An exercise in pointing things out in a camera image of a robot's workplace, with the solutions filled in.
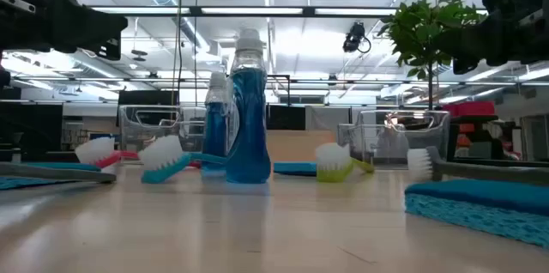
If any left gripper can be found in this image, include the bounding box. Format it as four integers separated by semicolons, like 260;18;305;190
0;0;129;62

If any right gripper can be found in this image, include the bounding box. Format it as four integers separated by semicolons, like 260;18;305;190
437;4;549;76

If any red dish brush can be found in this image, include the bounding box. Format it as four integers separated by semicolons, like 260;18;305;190
75;136;202;175

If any blue dish soap bottle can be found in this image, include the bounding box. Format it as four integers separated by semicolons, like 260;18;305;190
201;70;228;178
225;27;272;185

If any blue dish brush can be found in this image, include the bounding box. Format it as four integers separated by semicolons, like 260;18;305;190
137;135;227;185

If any yellow-green dish brush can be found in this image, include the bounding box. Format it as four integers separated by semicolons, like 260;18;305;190
315;143;376;184

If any green potted tree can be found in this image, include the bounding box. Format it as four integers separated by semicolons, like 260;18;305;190
379;0;488;111

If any red box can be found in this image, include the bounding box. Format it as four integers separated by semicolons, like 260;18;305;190
441;100;498;118

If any black monitor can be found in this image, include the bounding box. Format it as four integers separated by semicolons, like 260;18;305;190
118;89;179;126

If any clear plastic bin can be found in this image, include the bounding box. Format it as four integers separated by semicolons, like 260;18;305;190
337;109;451;169
118;104;226;166

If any orange translucent plastic bin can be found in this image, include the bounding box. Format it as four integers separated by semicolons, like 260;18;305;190
265;130;336;165

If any black hanging camera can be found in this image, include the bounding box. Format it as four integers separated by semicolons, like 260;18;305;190
341;21;372;54

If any black horizontal frame bar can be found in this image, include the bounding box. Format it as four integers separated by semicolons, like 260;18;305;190
87;5;488;18

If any black metal stand frame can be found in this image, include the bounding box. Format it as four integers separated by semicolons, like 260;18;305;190
266;74;292;106

